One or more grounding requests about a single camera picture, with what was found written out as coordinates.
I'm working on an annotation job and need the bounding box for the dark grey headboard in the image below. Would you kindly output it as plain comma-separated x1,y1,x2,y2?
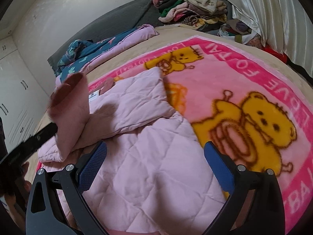
48,0,163,76

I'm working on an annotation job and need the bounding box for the person's left hand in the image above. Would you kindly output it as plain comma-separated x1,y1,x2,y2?
5,161,32,217

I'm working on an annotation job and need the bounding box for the pink quilted jacket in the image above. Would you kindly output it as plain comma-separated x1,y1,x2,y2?
38,67,224,234

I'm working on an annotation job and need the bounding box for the pink cartoon bear blanket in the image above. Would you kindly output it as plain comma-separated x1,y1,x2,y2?
35,35,313,235

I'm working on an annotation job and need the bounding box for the cream satin curtain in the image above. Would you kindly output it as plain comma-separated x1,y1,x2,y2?
228,0,312,75

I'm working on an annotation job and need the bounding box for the pile of folded clothes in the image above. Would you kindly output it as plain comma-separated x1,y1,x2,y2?
152,0,263,49

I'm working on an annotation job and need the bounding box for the tan bed cover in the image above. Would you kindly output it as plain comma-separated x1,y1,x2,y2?
24,25,313,184

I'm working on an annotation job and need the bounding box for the blue floral pink quilt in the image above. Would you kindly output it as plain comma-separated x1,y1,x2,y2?
55,24,158,87

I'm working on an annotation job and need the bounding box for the white wardrobe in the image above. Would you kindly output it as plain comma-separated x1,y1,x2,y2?
0,37,48,152

